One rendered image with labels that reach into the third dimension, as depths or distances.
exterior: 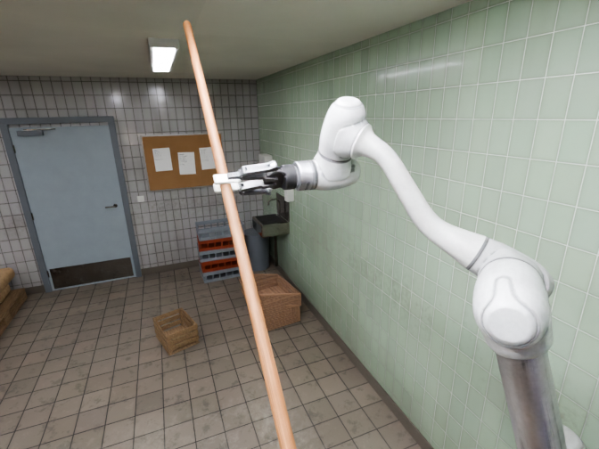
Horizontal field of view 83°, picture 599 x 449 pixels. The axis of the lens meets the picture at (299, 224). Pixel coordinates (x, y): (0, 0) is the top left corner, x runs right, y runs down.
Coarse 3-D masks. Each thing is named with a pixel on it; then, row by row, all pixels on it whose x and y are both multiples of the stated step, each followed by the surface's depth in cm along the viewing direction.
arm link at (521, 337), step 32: (480, 288) 73; (512, 288) 68; (544, 288) 71; (480, 320) 69; (512, 320) 66; (544, 320) 65; (512, 352) 71; (544, 352) 70; (512, 384) 75; (544, 384) 72; (512, 416) 79; (544, 416) 73; (544, 448) 75
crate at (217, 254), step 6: (198, 252) 465; (204, 252) 447; (210, 252) 450; (216, 252) 453; (222, 252) 456; (228, 252) 478; (234, 252) 477; (204, 258) 458; (210, 258) 453; (216, 258) 455; (222, 258) 458
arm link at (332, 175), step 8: (312, 160) 103; (320, 160) 100; (328, 160) 98; (352, 160) 104; (320, 168) 100; (328, 168) 99; (336, 168) 99; (344, 168) 100; (352, 168) 104; (320, 176) 101; (328, 176) 101; (336, 176) 101; (344, 176) 102; (352, 176) 104; (320, 184) 102; (328, 184) 103; (336, 184) 104; (344, 184) 105
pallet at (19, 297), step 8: (24, 288) 425; (8, 296) 406; (16, 296) 405; (24, 296) 422; (0, 304) 388; (8, 304) 388; (16, 304) 411; (0, 312) 372; (8, 312) 378; (16, 312) 396; (0, 320) 359; (8, 320) 375; (0, 328) 365; (0, 336) 354
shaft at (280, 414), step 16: (192, 32) 128; (192, 48) 123; (208, 96) 111; (208, 112) 107; (208, 128) 104; (224, 160) 98; (224, 192) 92; (240, 224) 88; (240, 240) 85; (240, 256) 83; (240, 272) 82; (256, 288) 80; (256, 304) 77; (256, 320) 76; (256, 336) 74; (272, 352) 73; (272, 368) 71; (272, 384) 69; (272, 400) 68; (288, 416) 67; (288, 432) 65; (288, 448) 64
